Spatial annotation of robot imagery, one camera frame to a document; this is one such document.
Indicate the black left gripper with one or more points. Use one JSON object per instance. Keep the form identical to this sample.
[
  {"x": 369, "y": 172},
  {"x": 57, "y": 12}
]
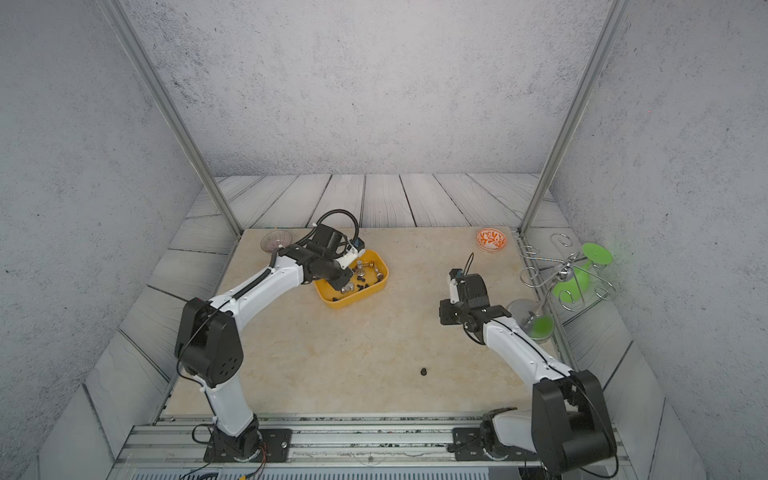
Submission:
[{"x": 347, "y": 275}]

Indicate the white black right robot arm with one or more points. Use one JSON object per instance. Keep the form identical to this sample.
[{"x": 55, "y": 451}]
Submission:
[{"x": 567, "y": 425}]

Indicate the purple patterned glass bowl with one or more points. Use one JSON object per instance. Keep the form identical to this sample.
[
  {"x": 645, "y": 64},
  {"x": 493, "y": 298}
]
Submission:
[{"x": 275, "y": 239}]

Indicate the metal wire rack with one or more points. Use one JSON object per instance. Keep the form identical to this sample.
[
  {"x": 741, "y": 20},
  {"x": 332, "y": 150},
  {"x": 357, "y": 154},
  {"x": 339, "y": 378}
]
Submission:
[{"x": 574, "y": 279}]

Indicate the aluminium frame post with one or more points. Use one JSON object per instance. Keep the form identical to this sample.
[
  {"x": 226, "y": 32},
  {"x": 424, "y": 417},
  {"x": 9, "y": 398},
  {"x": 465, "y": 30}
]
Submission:
[
  {"x": 595, "y": 65},
  {"x": 131, "y": 44}
]

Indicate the left aluminium frame post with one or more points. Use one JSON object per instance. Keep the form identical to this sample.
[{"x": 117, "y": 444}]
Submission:
[{"x": 131, "y": 44}]

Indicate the yellow plastic storage box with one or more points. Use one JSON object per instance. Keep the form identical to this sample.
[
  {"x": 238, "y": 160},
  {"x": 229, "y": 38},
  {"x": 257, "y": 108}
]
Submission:
[{"x": 370, "y": 275}]

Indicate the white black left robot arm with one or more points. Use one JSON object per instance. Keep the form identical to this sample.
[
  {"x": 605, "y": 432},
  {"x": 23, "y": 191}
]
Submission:
[{"x": 209, "y": 350}]

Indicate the orange patterned ceramic bowl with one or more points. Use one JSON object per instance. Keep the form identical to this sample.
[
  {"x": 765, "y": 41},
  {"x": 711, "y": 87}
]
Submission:
[{"x": 491, "y": 240}]

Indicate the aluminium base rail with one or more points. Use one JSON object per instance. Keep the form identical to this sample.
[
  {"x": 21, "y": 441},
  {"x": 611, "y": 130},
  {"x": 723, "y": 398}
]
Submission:
[{"x": 398, "y": 446}]

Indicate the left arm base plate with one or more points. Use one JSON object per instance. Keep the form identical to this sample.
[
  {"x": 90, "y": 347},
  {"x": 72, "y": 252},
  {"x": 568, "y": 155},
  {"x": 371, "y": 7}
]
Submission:
[{"x": 252, "y": 446}]

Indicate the green disc metal stand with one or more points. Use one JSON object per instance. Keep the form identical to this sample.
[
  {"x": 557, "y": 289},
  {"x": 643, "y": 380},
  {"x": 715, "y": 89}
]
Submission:
[{"x": 532, "y": 317}]

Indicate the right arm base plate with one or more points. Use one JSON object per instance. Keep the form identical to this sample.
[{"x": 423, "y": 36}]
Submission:
[{"x": 479, "y": 443}]

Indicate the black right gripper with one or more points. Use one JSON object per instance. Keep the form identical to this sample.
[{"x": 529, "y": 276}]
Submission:
[{"x": 446, "y": 306}]

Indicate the right aluminium frame post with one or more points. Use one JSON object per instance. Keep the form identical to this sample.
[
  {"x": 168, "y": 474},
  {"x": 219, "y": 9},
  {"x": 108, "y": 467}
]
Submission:
[{"x": 595, "y": 65}]

